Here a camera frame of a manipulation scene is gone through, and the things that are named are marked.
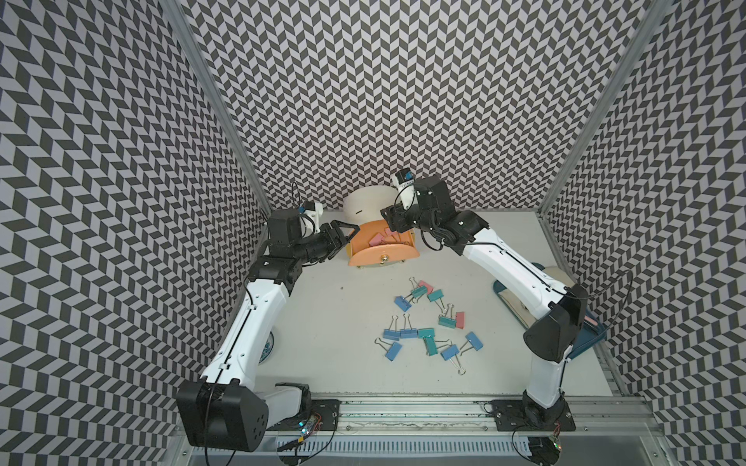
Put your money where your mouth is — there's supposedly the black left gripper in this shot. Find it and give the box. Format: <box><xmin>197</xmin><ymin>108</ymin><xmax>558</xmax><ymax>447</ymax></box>
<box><xmin>292</xmin><ymin>218</ymin><xmax>359</xmax><ymax>264</ymax></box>

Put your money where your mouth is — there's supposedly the pink binder clip top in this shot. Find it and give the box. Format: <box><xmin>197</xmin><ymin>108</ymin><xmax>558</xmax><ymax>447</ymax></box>
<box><xmin>410</xmin><ymin>278</ymin><xmax>434</xmax><ymax>293</ymax></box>

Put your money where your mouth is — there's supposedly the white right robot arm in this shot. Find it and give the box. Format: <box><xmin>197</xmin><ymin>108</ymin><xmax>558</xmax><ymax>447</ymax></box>
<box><xmin>381</xmin><ymin>169</ymin><xmax>589</xmax><ymax>411</ymax></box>

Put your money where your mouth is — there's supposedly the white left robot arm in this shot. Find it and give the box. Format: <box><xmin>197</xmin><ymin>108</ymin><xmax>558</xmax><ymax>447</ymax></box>
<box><xmin>176</xmin><ymin>209</ymin><xmax>361</xmax><ymax>452</ymax></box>

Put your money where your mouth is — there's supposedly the white round drawer cabinet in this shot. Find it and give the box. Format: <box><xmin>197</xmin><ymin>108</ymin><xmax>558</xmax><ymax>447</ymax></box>
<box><xmin>343</xmin><ymin>186</ymin><xmax>397</xmax><ymax>225</ymax></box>

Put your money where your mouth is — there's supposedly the green binder clip top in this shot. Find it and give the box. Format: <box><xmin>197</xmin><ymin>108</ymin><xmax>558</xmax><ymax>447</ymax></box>
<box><xmin>407</xmin><ymin>285</ymin><xmax>429</xmax><ymax>302</ymax></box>

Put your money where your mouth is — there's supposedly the green binder clip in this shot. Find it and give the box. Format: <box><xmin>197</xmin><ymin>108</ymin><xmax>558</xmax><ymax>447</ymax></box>
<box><xmin>438</xmin><ymin>304</ymin><xmax>457</xmax><ymax>328</ymax></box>
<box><xmin>423</xmin><ymin>337</ymin><xmax>453</xmax><ymax>356</ymax></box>
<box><xmin>407</xmin><ymin>285</ymin><xmax>429</xmax><ymax>302</ymax></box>
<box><xmin>427</xmin><ymin>289</ymin><xmax>447</xmax><ymax>313</ymax></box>
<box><xmin>418</xmin><ymin>328</ymin><xmax>435</xmax><ymax>339</ymax></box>

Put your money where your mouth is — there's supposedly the blue binder clip upper left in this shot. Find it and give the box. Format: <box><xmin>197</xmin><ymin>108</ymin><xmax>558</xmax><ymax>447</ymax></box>
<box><xmin>394</xmin><ymin>295</ymin><xmax>412</xmax><ymax>313</ymax></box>

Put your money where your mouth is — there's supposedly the green binder clip upper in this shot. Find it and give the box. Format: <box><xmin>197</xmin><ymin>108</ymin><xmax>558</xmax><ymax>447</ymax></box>
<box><xmin>427</xmin><ymin>289</ymin><xmax>447</xmax><ymax>313</ymax></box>

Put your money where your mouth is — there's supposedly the green binder clip middle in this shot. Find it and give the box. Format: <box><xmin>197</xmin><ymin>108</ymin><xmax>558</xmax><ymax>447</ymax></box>
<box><xmin>438</xmin><ymin>304</ymin><xmax>457</xmax><ymax>328</ymax></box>

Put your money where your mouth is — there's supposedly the green binder clip centre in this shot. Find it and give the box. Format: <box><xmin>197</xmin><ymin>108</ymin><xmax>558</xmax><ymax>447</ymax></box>
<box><xmin>418</xmin><ymin>328</ymin><xmax>435</xmax><ymax>339</ymax></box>

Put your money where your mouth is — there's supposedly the blue binder clip bottom left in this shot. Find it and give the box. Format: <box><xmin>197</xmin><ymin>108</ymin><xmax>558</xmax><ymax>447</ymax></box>
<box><xmin>374</xmin><ymin>338</ymin><xmax>402</xmax><ymax>361</ymax></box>

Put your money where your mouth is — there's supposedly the green binder clip bottom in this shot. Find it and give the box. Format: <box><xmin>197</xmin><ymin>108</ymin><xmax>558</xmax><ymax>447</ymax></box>
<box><xmin>423</xmin><ymin>337</ymin><xmax>453</xmax><ymax>356</ymax></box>

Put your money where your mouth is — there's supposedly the blue binder clip right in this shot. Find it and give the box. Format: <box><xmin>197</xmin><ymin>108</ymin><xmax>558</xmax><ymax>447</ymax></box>
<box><xmin>458</xmin><ymin>332</ymin><xmax>484</xmax><ymax>353</ymax></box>

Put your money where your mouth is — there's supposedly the blue patterned bowl near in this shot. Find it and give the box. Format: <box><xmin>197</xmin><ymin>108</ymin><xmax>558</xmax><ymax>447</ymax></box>
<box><xmin>260</xmin><ymin>331</ymin><xmax>275</xmax><ymax>364</ymax></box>

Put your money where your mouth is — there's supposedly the beige cloth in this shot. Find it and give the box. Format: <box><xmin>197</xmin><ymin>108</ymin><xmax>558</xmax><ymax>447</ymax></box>
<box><xmin>493</xmin><ymin>263</ymin><xmax>576</xmax><ymax>329</ymax></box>

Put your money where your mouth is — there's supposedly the teal cutting board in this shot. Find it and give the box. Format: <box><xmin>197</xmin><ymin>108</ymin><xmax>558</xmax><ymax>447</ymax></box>
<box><xmin>493</xmin><ymin>281</ymin><xmax>607</xmax><ymax>359</ymax></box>

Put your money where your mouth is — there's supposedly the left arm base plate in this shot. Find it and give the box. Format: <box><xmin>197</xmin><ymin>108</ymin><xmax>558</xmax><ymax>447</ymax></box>
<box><xmin>269</xmin><ymin>399</ymin><xmax>341</xmax><ymax>432</ymax></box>

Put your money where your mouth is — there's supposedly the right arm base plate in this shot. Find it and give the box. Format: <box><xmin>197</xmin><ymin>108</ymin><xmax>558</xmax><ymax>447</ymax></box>
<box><xmin>489</xmin><ymin>397</ymin><xmax>577</xmax><ymax>433</ymax></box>

